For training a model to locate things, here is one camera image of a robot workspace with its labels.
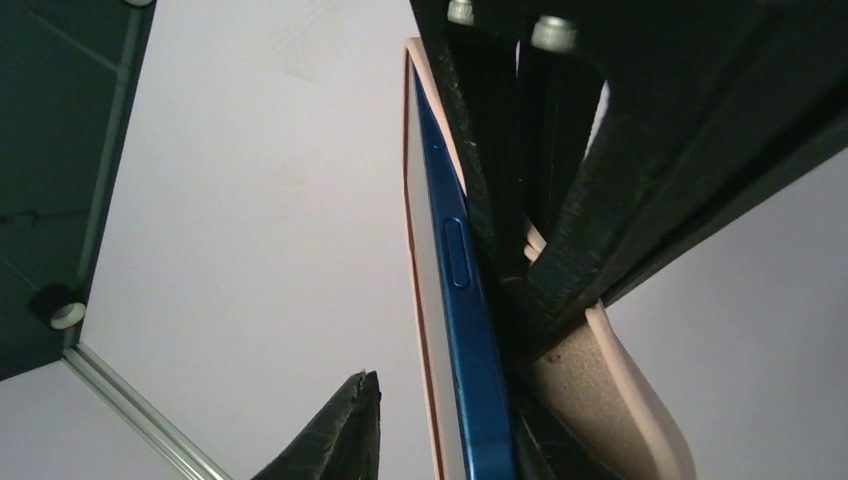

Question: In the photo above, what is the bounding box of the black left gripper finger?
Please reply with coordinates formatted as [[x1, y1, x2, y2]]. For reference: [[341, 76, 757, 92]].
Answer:
[[253, 371, 381, 480]]

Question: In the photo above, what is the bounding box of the aluminium enclosure frame post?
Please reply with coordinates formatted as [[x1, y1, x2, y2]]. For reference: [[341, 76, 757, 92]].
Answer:
[[62, 1, 230, 479]]

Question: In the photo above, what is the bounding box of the phone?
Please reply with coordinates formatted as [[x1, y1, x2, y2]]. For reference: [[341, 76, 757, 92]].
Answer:
[[403, 38, 518, 479]]

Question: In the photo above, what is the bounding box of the pink silicone phone case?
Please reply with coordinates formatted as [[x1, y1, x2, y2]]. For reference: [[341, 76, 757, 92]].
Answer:
[[402, 36, 698, 480]]

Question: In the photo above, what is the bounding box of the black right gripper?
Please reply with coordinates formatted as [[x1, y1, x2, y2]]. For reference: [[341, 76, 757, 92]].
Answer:
[[411, 1, 847, 345]]

